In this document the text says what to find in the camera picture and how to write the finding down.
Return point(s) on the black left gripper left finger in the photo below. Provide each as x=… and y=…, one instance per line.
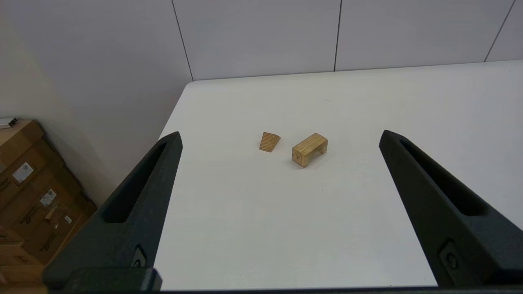
x=122, y=228

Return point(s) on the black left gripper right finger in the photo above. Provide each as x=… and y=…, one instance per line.
x=470, y=241

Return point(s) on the triangular wooden building block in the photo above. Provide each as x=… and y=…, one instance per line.
x=269, y=141

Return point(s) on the arched wooden building block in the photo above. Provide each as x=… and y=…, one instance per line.
x=308, y=150

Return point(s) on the brown cardboard box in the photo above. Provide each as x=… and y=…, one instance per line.
x=53, y=220
x=16, y=261
x=20, y=151

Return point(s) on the flat white board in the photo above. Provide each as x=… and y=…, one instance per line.
x=6, y=122

